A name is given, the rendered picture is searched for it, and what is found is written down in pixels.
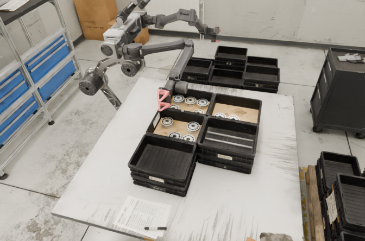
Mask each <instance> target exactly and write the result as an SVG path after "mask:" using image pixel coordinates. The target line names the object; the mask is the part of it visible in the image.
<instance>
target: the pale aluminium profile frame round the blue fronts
mask: <svg viewBox="0 0 365 241"><path fill-rule="evenodd" d="M8 1H10V0H0V5H2V4H4V3H6V2H8ZM53 3H54V6H55V8H56V11H57V14H58V16H59V20H60V22H61V25H62V28H65V29H66V32H65V36H66V38H65V41H67V42H68V45H69V47H70V50H71V52H70V53H69V54H68V55H67V56H66V57H65V58H63V59H62V60H61V61H60V62H59V63H58V64H57V65H56V66H54V67H53V68H52V69H51V70H50V71H49V72H48V73H47V74H45V75H44V76H43V77H42V78H41V79H40V80H39V81H38V82H36V83H35V84H34V83H33V81H32V79H31V77H30V75H29V73H28V71H27V69H26V67H25V65H24V63H23V61H22V59H21V57H20V55H19V53H18V51H17V49H16V47H15V45H14V43H13V41H12V39H11V37H10V35H9V33H8V31H7V29H6V27H5V25H4V23H3V21H2V19H1V17H0V31H1V33H2V35H3V37H4V38H5V40H6V42H7V44H8V46H9V48H10V50H11V52H12V54H13V56H14V58H15V60H16V61H17V62H20V64H21V67H20V69H21V71H22V74H23V76H24V78H25V80H26V81H27V83H28V84H29V88H30V89H29V90H27V91H26V92H25V93H24V94H23V95H21V96H20V97H19V98H18V99H17V100H16V101H15V102H13V103H12V104H11V105H10V106H9V107H8V108H7V109H6V110H4V111H3V112H2V113H1V114H0V122H1V121H2V120H3V119H4V118H5V117H6V116H7V115H8V114H9V113H10V112H11V111H12V110H14V109H15V108H16V107H17V106H18V105H20V104H21V103H22V102H23V101H24V100H25V99H26V98H27V97H28V96H29V95H31V94H32V93H33V94H34V96H35V99H36V100H37V102H38V105H39V107H38V109H37V110H35V111H34V112H33V113H32V114H31V115H30V117H29V118H28V119H27V120H26V121H25V122H24V123H23V124H22V125H21V126H20V127H19V128H18V129H17V130H16V131H15V132H14V133H13V134H12V135H11V136H10V137H9V138H8V139H7V140H6V141H5V142H4V143H3V144H1V145H0V154H1V153H2V152H3V151H4V149H5V148H6V147H7V146H8V145H9V144H10V143H11V142H12V141H13V140H14V139H15V138H16V137H17V136H18V135H19V134H20V133H21V132H22V131H23V130H24V129H25V128H26V127H27V126H28V125H29V124H30V123H31V122H32V121H33V120H34V119H35V118H36V117H41V118H43V119H42V120H41V121H40V122H39V123H38V125H37V126H36V127H35V128H34V129H33V130H32V131H31V132H30V133H29V134H28V135H27V136H26V137H25V138H24V139H23V140H22V141H21V143H20V144H19V145H18V146H17V147H16V148H15V149H14V150H13V151H12V152H11V153H10V154H9V155H8V156H7V157H6V158H5V159H4V161H3V162H2V163H1V164H0V180H4V179H6V178H7V177H8V175H7V174H6V173H4V172H3V171H2V170H3V168H4V167H5V166H6V165H7V164H8V163H9V162H10V161H11V160H12V159H13V158H14V156H15V155H16V154H17V153H18V152H19V151H20V150H21V149H22V148H23V147H24V146H25V145H26V143H27V142H28V141H29V140H30V139H31V138H32V137H33V136H34V135H35V134H36V133H37V132H38V130H39V129H40V128H41V127H42V126H43V125H44V124H45V122H46V121H48V125H53V124H54V123H55V121H53V120H52V118H51V116H52V115H53V114H54V113H55V112H56V110H57V109H58V108H59V107H60V106H61V105H62V104H63V103H64V102H65V101H66V100H67V98H68V97H69V96H70V95H71V94H72V93H73V92H74V91H75V90H76V89H77V88H78V87H79V83H80V81H81V80H82V79H83V78H84V75H83V72H82V70H81V66H80V63H79V61H78V58H77V55H76V52H75V49H74V46H73V43H72V40H71V37H70V34H69V32H68V29H67V26H66V23H65V20H64V17H63V14H62V12H61V9H60V5H59V2H58V0H53ZM18 21H19V23H20V25H21V28H22V30H23V32H24V34H25V36H26V38H27V40H28V43H29V45H30V47H33V46H34V44H33V41H32V39H31V37H30V35H29V33H28V30H27V28H26V25H25V23H24V21H23V19H22V17H20V18H18ZM72 56H73V59H74V62H73V63H74V64H75V65H76V67H75V69H76V71H75V72H74V73H73V74H72V75H71V76H70V77H69V78H68V79H67V80H66V81H65V82H64V83H63V84H62V85H61V86H60V87H59V88H58V89H57V90H56V91H55V92H54V93H53V94H52V95H51V96H50V97H49V98H47V99H46V101H45V102H43V100H42V98H41V96H40V94H39V92H38V90H37V88H38V87H39V86H40V85H41V84H43V83H44V82H45V81H46V80H47V79H48V78H49V77H50V76H51V75H52V74H53V73H55V72H56V71H57V70H58V69H59V68H60V67H61V66H62V65H63V64H64V63H65V62H66V61H68V60H69V59H70V58H71V57H72ZM21 61H22V63H23V65H22V63H21ZM78 74H79V75H80V76H79V77H76V76H77V75H78ZM72 80H78V82H77V83H76V84H75V85H74V86H73V87H72V88H71V89H70V90H69V91H68V92H67V93H66V94H65V95H64V97H63V98H62V99H61V100H60V101H59V102H58V103H57V104H56V105H55V107H53V108H52V109H51V110H50V111H49V112H48V110H47V107H48V104H49V103H50V102H51V101H52V100H53V99H54V98H55V97H56V96H57V95H58V94H59V93H60V92H61V91H62V90H63V89H64V88H65V87H66V86H67V85H68V84H69V83H70V82H71V81H72ZM41 112H43V113H41Z"/></svg>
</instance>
